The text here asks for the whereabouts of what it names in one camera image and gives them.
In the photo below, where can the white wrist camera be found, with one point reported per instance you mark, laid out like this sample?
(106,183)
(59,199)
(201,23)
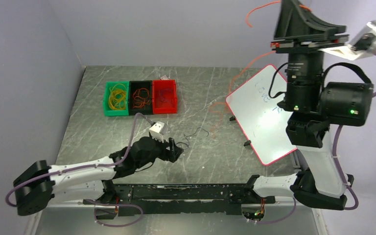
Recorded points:
(363,45)
(156,131)

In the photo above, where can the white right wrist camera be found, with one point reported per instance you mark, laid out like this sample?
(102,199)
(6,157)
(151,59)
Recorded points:
(363,45)

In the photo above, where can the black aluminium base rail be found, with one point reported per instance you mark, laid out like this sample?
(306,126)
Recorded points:
(137,199)

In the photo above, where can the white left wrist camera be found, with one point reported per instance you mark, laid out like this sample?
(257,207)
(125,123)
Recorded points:
(156,131)

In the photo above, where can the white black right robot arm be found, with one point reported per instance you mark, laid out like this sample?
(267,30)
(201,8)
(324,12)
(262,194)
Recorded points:
(314,106)

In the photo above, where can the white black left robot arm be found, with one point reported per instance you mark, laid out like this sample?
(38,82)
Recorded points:
(41,184)

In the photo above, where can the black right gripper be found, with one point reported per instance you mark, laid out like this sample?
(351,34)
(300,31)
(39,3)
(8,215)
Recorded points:
(295,25)

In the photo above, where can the red plastic bin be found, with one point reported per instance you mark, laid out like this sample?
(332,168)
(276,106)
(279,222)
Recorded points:
(165,99)

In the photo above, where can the small red white box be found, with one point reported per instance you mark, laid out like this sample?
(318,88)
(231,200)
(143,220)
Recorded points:
(164,77)

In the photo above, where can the pink framed whiteboard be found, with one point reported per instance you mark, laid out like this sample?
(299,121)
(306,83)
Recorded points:
(261,120)

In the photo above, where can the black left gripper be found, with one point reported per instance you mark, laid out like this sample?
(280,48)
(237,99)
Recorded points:
(172,154)

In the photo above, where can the black plastic bin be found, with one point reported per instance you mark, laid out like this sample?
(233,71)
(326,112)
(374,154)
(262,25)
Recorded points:
(140,97)

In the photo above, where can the green plastic bin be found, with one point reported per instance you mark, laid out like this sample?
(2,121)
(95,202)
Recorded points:
(115,101)

